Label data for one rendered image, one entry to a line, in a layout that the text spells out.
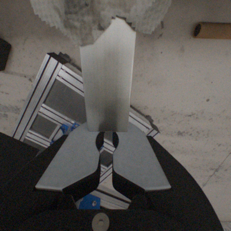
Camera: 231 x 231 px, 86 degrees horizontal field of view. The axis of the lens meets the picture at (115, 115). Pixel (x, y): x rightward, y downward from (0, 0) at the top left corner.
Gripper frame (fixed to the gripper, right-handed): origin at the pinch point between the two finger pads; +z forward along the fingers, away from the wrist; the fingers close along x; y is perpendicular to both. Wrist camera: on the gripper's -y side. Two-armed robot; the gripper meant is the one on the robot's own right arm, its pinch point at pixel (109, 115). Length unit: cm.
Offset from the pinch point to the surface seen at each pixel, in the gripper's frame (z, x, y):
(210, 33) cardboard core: 75, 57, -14
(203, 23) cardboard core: 76, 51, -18
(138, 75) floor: 83, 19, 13
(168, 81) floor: 83, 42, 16
